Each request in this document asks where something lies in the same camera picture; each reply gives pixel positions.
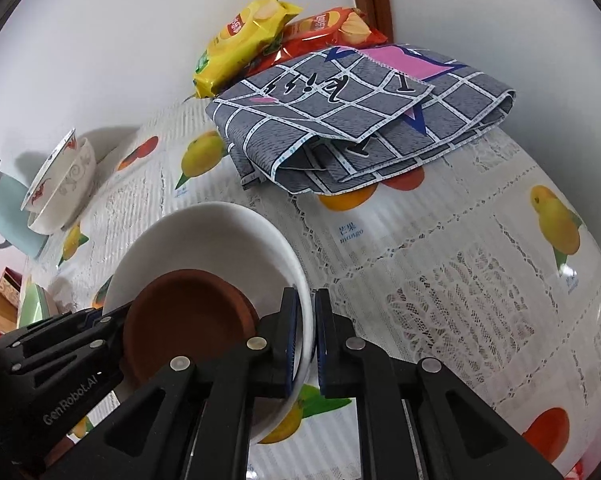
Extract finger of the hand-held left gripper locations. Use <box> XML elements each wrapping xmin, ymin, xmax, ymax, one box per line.
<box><xmin>10</xmin><ymin>305</ymin><xmax>131</xmax><ymax>386</ymax></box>
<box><xmin>0</xmin><ymin>310</ymin><xmax>104</xmax><ymax>356</ymax></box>

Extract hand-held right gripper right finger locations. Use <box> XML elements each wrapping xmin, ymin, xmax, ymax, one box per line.
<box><xmin>315</xmin><ymin>287</ymin><xmax>564</xmax><ymax>480</ymax></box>

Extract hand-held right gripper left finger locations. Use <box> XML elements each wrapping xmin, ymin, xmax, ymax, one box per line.
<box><xmin>40</xmin><ymin>286</ymin><xmax>301</xmax><ymax>480</ymax></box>

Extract green square plate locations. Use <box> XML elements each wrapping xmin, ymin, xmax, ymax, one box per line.
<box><xmin>16</xmin><ymin>275</ymin><xmax>56</xmax><ymax>333</ymax></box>

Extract brown saucer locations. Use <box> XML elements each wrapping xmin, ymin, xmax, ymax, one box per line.
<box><xmin>123</xmin><ymin>269</ymin><xmax>261</xmax><ymax>392</ymax></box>

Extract large plain white bowl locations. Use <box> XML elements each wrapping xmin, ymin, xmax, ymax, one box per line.
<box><xmin>102</xmin><ymin>201</ymin><xmax>314</xmax><ymax>445</ymax></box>

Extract stacked white patterned bowls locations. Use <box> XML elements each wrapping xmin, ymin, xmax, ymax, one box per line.
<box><xmin>28</xmin><ymin>137</ymin><xmax>98</xmax><ymax>236</ymax></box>

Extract patterned cardboard box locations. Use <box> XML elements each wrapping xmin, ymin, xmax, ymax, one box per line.
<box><xmin>0</xmin><ymin>267</ymin><xmax>24</xmax><ymax>306</ymax></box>

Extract light blue thermos jug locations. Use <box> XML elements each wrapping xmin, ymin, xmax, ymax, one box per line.
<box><xmin>0</xmin><ymin>159</ymin><xmax>48</xmax><ymax>261</ymax></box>

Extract blue floral white bowl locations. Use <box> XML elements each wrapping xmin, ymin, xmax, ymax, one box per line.
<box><xmin>20</xmin><ymin>129</ymin><xmax>77</xmax><ymax>213</ymax></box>

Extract grey checked cloth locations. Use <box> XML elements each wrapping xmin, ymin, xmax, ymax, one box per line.
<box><xmin>205</xmin><ymin>44</ymin><xmax>516</xmax><ymax>196</ymax></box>

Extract yellow chip bag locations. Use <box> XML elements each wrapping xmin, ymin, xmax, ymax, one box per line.
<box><xmin>193</xmin><ymin>0</ymin><xmax>304</xmax><ymax>101</ymax></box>

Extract orange chip bag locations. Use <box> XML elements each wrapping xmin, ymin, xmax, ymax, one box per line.
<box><xmin>250</xmin><ymin>7</ymin><xmax>389</xmax><ymax>78</ymax></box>

